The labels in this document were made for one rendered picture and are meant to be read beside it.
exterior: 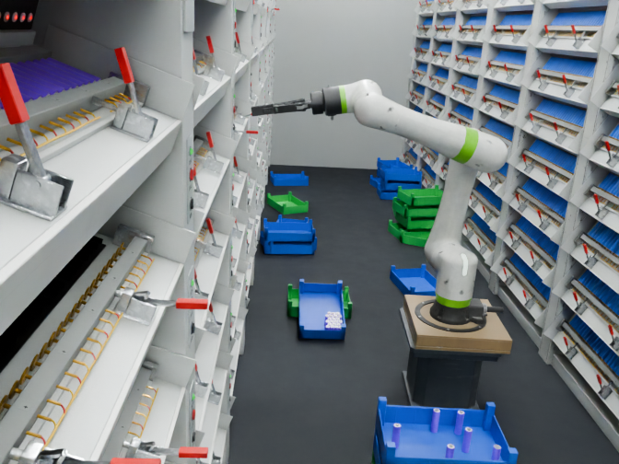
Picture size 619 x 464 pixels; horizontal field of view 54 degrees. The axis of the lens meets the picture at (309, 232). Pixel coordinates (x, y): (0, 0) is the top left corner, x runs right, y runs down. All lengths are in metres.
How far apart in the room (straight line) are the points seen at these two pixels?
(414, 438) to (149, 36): 1.18
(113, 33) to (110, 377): 0.43
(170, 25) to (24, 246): 0.50
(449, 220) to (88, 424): 1.84
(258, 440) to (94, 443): 1.59
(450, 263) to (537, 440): 0.67
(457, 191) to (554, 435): 0.91
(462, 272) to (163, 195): 1.44
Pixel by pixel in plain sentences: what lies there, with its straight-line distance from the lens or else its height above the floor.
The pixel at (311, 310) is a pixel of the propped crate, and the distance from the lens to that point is 2.81.
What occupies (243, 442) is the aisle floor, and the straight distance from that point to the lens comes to 2.10.
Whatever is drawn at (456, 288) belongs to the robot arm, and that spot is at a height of 0.47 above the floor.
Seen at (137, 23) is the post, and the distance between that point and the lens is 0.82.
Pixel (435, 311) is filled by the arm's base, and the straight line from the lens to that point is 2.22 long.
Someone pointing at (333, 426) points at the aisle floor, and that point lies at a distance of 2.18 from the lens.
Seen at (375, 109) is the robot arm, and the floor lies 1.07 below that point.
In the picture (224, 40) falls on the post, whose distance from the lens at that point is 1.51.
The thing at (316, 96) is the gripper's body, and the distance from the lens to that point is 2.03.
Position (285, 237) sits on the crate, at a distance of 3.58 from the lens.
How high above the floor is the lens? 1.30
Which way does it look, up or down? 19 degrees down
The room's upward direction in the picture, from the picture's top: 3 degrees clockwise
